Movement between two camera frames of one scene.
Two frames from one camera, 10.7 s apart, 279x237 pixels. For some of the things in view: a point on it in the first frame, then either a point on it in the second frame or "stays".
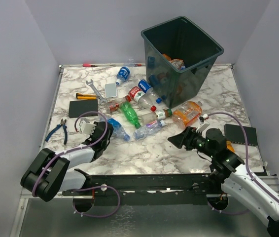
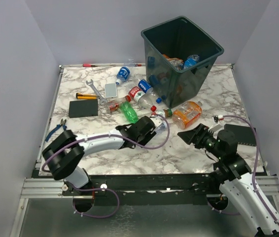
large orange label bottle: (187, 113) stays
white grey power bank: (110, 90) stays
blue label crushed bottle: (118, 130) -> (191, 60)
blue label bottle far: (122, 75) stays
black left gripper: (97, 124) -> (149, 136)
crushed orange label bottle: (167, 58) stays
